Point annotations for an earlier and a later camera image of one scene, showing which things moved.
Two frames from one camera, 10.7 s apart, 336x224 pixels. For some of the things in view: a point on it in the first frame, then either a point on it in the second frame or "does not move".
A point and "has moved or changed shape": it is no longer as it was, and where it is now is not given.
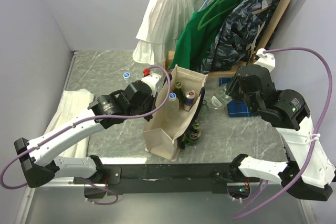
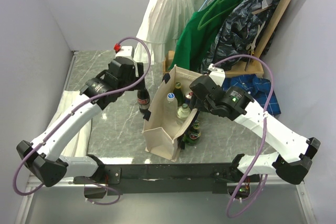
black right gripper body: x=234 y=89 to x=202 y=105
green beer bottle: x=192 y=137 does not move
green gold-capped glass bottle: x=179 y=93 does not move
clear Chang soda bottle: x=220 y=98 has moved or changed shape
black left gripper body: x=147 y=107 to x=133 y=78
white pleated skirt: x=167 y=17 does not move
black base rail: x=170 y=178 does not move
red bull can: x=189 y=95 does not move
